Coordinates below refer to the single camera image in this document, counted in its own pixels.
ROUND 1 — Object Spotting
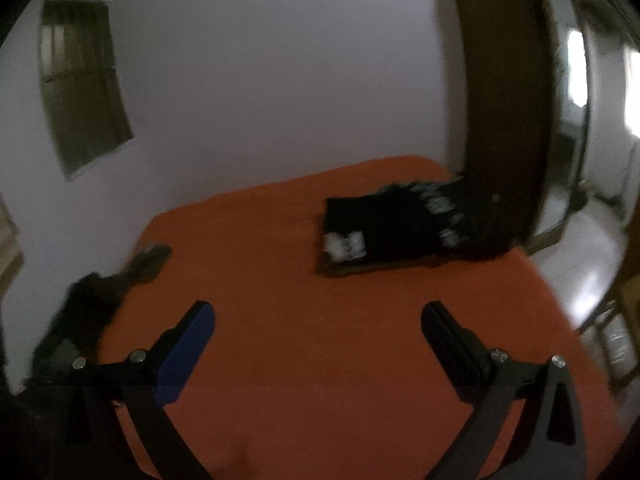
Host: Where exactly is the orange bed blanket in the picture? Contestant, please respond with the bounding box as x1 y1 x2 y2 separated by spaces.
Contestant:
97 156 623 480

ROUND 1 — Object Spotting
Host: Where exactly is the brown wooden door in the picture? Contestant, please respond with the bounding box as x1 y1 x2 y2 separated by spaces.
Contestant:
447 0 553 251

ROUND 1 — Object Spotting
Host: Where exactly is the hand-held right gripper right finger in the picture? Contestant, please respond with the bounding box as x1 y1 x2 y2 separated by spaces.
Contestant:
421 301 587 480

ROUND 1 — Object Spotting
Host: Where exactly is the beige louvered window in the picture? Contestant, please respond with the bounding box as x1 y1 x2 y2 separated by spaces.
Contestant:
0 197 25 293

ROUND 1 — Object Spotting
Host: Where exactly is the barred window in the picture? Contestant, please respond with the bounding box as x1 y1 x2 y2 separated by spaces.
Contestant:
39 0 135 182

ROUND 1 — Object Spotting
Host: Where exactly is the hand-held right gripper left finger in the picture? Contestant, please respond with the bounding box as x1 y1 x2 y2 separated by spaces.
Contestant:
65 301 217 480

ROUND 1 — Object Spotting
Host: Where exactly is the metal framed glass door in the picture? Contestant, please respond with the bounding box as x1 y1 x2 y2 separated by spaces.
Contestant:
525 0 640 256

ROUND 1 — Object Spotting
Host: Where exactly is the wooden chair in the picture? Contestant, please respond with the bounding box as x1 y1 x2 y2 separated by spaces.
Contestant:
577 240 640 396

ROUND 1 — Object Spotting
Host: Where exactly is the black paisley garment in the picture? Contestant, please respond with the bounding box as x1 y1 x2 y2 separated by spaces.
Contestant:
377 176 515 264

